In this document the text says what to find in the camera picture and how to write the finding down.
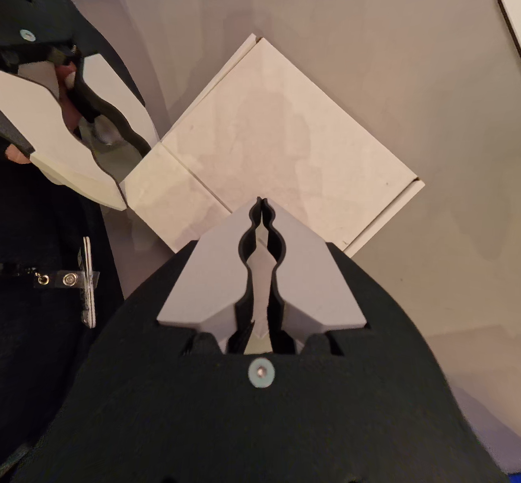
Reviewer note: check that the white cardboard box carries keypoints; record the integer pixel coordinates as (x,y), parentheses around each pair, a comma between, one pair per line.
(285,133)

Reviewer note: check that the person's left hand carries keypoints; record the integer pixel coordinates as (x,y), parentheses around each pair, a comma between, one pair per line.
(68,104)

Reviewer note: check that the clear badge holder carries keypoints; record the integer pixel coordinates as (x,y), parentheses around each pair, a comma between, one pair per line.
(87,287)

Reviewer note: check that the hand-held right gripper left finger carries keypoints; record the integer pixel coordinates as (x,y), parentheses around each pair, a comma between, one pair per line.
(203,283)

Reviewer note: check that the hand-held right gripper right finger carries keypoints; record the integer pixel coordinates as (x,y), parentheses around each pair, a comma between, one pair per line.
(321,287)

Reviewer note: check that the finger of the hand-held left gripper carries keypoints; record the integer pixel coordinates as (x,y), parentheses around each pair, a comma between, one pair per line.
(44,133)
(118,92)

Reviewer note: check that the person's dark clothing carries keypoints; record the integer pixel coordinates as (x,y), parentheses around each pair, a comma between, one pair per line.
(40,348)

